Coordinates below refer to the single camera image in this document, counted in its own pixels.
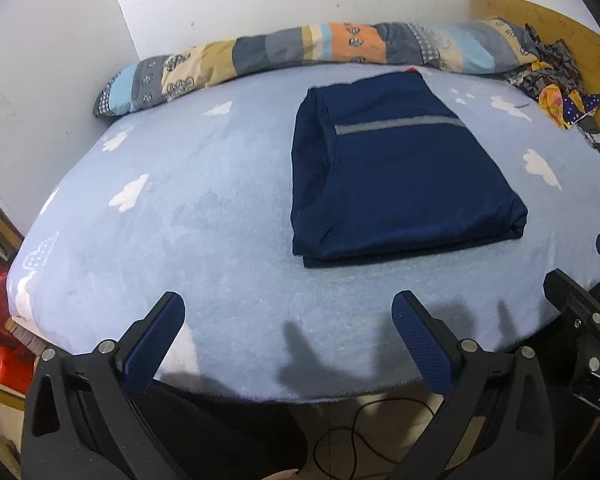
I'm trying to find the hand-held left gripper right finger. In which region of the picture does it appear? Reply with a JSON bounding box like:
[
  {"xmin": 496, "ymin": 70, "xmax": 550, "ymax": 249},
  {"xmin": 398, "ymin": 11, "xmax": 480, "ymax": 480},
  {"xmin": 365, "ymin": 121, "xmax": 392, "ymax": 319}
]
[{"xmin": 390, "ymin": 290, "xmax": 556, "ymax": 480}]

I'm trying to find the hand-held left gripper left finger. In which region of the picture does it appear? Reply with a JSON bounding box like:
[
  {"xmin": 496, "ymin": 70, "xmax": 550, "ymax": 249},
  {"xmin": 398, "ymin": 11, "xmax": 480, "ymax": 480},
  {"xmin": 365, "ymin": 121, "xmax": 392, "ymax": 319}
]
[{"xmin": 21, "ymin": 291, "xmax": 190, "ymax": 480}]

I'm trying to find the navy blue jacket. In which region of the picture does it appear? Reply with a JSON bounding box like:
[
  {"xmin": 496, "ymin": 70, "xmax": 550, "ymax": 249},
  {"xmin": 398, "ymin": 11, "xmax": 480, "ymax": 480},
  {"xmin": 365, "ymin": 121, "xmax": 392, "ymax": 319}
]
[{"xmin": 290, "ymin": 66, "xmax": 529, "ymax": 269}]

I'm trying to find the light blue cloud bed sheet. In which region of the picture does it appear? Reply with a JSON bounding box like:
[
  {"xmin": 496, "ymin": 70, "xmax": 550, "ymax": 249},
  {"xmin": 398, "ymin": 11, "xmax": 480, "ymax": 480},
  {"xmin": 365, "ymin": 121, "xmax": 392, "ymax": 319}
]
[{"xmin": 6, "ymin": 60, "xmax": 600, "ymax": 403}]

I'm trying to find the red plastic crate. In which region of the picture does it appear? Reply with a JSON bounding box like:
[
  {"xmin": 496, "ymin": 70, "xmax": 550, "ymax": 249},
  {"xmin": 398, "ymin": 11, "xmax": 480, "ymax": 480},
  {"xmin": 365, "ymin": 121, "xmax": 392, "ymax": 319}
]
[{"xmin": 0, "ymin": 266, "xmax": 37, "ymax": 390}]

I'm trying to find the yellow and navy patterned cloth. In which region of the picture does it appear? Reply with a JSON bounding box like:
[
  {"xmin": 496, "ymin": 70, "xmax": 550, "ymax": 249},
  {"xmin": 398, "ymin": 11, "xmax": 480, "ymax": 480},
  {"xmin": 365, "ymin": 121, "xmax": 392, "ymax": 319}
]
[{"xmin": 536, "ymin": 62, "xmax": 600, "ymax": 132}]

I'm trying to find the dark grey patterned cloth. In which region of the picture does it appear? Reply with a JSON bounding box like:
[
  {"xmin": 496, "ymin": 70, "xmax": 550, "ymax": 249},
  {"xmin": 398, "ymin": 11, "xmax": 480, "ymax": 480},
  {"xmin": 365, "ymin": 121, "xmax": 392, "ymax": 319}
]
[{"xmin": 500, "ymin": 22, "xmax": 589, "ymax": 102}]

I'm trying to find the wooden headboard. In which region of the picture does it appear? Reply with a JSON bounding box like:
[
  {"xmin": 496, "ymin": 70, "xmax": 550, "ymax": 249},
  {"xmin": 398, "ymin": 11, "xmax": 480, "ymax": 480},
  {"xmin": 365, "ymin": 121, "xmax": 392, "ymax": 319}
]
[{"xmin": 470, "ymin": 0, "xmax": 600, "ymax": 150}]

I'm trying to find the patchwork quilt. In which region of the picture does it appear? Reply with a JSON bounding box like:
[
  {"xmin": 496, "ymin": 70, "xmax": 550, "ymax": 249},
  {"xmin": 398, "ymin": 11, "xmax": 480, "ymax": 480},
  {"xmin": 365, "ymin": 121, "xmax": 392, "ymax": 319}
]
[{"xmin": 92, "ymin": 17, "xmax": 543, "ymax": 118}]

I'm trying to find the black cable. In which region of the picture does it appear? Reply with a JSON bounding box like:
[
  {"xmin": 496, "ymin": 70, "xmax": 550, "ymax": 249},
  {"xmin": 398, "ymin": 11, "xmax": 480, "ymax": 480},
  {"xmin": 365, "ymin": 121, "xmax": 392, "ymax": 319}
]
[{"xmin": 311, "ymin": 394, "xmax": 437, "ymax": 480}]

